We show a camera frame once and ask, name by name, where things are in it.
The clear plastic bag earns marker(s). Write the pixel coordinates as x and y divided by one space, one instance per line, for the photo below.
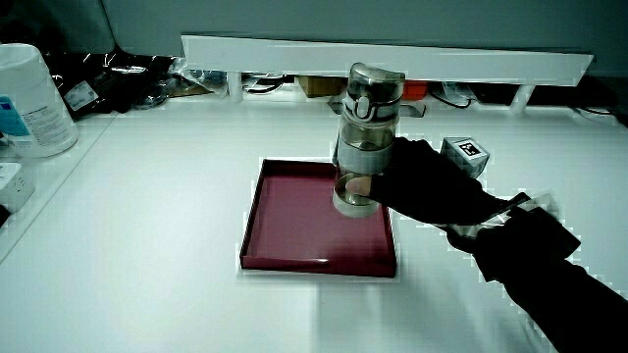
196 78

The white wipes canister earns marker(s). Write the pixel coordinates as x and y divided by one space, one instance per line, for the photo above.
34 88

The clear bottle with grey lid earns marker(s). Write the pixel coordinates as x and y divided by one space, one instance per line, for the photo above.
365 122

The person's right forearm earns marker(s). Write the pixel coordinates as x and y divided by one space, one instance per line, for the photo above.
564 294

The dark red square tray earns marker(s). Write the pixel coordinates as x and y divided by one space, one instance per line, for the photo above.
294 220

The white desk shelf riser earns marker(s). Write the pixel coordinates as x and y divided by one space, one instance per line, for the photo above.
294 56

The black plastic bags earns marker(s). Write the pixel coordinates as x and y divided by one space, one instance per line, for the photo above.
98 73

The white power strip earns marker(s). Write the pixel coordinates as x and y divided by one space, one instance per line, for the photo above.
15 186

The brown cardboard box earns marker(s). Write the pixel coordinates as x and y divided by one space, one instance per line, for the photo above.
319 85

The orange object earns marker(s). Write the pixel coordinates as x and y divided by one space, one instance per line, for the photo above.
416 90

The person's right hand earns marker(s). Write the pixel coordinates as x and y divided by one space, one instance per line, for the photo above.
427 186

